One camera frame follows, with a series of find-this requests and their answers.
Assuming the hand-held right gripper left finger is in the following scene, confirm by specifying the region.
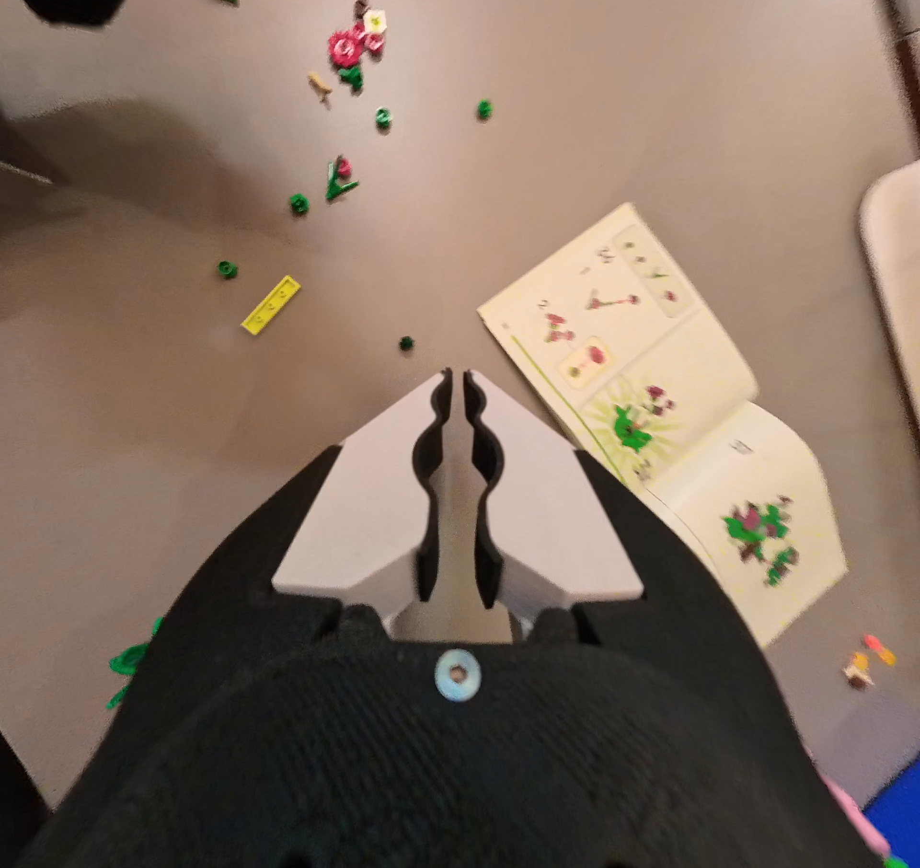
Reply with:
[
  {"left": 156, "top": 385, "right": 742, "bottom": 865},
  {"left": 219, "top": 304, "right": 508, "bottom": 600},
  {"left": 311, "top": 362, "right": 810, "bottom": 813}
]
[{"left": 270, "top": 368, "right": 455, "bottom": 635}]

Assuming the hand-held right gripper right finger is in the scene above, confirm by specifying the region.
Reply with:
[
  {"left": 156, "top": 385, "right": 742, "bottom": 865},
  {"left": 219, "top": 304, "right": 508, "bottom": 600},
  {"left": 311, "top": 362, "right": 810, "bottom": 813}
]
[{"left": 462, "top": 370, "right": 646, "bottom": 640}]

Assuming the green toy leaf piece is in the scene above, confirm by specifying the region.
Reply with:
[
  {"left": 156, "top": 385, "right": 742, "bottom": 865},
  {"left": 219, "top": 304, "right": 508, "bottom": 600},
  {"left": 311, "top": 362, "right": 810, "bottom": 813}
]
[{"left": 105, "top": 615, "right": 166, "bottom": 712}]

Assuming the pink toy flower pot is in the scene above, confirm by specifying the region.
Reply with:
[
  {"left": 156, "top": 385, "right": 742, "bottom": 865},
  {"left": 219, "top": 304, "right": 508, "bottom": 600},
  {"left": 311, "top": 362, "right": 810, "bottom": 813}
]
[{"left": 808, "top": 753, "right": 894, "bottom": 865}]

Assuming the toy instruction booklet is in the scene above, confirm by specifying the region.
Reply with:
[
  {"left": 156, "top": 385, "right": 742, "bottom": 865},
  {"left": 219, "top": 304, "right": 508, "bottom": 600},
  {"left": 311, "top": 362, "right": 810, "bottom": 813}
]
[{"left": 476, "top": 201, "right": 851, "bottom": 651}]

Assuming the yellow toy plate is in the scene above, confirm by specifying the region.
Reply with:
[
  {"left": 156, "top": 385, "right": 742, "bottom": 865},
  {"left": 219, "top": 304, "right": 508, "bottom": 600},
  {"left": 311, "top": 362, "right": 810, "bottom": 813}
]
[{"left": 240, "top": 275, "right": 302, "bottom": 336}]

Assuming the small stem with pink flower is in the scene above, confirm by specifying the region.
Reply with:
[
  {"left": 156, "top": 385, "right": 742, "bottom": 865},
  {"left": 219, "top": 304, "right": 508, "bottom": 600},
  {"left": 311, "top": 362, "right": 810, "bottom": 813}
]
[{"left": 323, "top": 155, "right": 362, "bottom": 203}]

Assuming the white book stand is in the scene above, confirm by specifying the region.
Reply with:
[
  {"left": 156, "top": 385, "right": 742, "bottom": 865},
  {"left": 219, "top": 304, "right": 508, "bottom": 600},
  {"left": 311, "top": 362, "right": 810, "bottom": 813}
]
[{"left": 857, "top": 158, "right": 920, "bottom": 427}]

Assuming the blue plastic bin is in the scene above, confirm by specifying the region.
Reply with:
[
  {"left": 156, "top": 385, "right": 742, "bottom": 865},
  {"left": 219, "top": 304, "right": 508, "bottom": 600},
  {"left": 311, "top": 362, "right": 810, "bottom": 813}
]
[{"left": 861, "top": 754, "right": 920, "bottom": 862}]

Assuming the pink toy flower with leaf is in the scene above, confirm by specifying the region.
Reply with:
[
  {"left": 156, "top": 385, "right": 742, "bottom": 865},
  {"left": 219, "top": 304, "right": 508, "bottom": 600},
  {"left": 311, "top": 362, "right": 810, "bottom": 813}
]
[{"left": 327, "top": 20, "right": 386, "bottom": 94}]

